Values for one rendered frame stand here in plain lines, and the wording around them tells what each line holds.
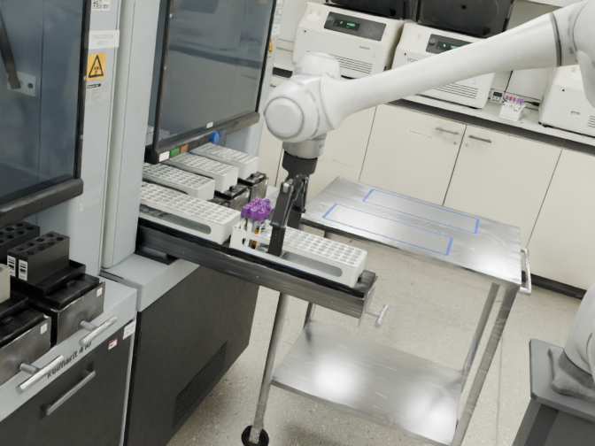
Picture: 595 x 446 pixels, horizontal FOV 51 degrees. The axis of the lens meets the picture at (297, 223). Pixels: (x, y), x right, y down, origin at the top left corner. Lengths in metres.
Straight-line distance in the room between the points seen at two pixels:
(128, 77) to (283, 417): 1.36
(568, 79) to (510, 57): 2.35
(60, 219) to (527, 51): 0.92
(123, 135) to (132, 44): 0.18
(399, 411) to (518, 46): 1.14
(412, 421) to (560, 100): 2.15
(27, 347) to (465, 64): 0.91
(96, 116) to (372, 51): 2.56
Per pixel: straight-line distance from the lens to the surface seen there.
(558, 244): 3.75
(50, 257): 1.21
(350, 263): 1.35
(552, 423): 1.52
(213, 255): 1.42
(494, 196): 3.67
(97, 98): 1.22
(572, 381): 1.49
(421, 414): 1.97
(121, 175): 1.36
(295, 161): 1.31
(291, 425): 2.23
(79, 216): 1.27
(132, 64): 1.30
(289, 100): 1.08
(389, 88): 1.14
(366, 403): 1.93
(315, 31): 3.71
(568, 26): 1.24
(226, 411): 2.23
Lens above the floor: 1.42
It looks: 22 degrees down
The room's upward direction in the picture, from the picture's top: 12 degrees clockwise
